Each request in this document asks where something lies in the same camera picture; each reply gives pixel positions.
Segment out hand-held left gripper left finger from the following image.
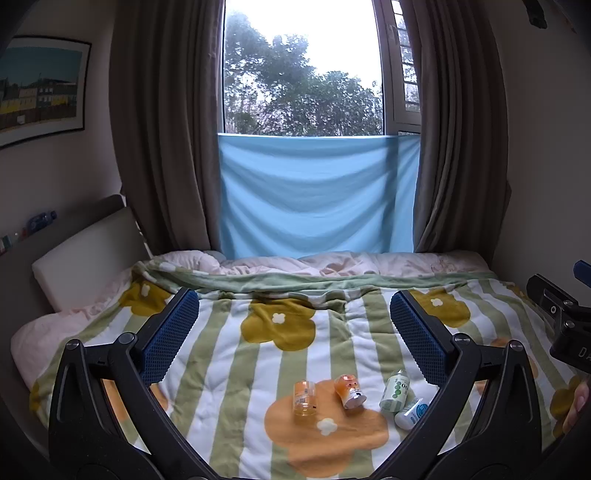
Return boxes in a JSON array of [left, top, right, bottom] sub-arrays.
[[48, 287, 218, 479]]

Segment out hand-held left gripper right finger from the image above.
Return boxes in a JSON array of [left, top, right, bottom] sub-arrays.
[[374, 290, 543, 479]]

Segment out orange transparent cup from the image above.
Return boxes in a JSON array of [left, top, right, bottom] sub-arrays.
[[293, 380, 317, 418]]

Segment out person's right hand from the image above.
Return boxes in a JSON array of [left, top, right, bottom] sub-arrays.
[[562, 376, 591, 437]]

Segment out green dotted white bottle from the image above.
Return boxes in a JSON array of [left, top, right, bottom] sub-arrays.
[[379, 369, 411, 412]]

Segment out white blue tube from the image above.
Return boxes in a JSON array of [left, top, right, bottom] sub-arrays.
[[394, 398, 430, 430]]

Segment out pink duvet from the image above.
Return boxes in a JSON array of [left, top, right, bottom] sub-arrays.
[[10, 249, 490, 391]]

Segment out orange toy bottle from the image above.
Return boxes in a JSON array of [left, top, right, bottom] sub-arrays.
[[334, 374, 366, 409]]

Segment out floral striped blanket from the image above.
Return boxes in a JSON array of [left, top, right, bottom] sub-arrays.
[[28, 258, 585, 480]]

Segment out white pillow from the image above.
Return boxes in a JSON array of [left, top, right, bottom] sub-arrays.
[[31, 205, 153, 311]]

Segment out grey bed headboard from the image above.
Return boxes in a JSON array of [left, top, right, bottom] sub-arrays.
[[0, 194, 153, 319]]

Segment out blue plastic bottle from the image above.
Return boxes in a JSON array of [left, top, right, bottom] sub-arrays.
[[27, 210, 57, 232]]

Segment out light blue cloth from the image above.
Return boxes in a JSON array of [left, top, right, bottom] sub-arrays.
[[217, 132, 422, 259]]

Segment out small shelf items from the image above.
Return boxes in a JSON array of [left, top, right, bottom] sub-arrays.
[[0, 226, 29, 254]]

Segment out brown curtain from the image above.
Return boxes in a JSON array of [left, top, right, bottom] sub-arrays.
[[399, 0, 509, 254], [108, 0, 227, 257]]

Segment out window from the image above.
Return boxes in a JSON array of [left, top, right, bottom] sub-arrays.
[[223, 0, 423, 138]]

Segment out dark wall object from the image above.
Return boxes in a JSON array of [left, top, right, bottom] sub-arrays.
[[526, 0, 549, 29]]

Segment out framed wall picture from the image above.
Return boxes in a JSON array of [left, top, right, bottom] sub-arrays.
[[0, 35, 92, 149]]

